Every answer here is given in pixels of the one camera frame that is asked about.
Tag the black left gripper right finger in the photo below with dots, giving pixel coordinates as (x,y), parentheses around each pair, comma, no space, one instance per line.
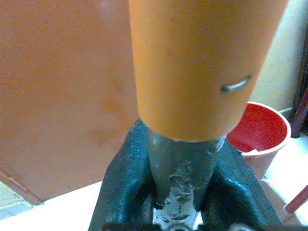
(238,192)

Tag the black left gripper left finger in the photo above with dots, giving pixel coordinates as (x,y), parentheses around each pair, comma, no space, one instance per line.
(125,183)

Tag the dark wooden furniture leg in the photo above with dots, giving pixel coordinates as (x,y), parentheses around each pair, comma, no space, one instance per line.
(300,106)

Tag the red stick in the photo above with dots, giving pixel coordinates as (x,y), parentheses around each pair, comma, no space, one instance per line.
(298,200)

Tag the red plastic bucket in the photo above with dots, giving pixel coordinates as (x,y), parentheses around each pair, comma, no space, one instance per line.
(260,127)

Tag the brown door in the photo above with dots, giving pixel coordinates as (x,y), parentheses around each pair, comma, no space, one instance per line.
(60,96)

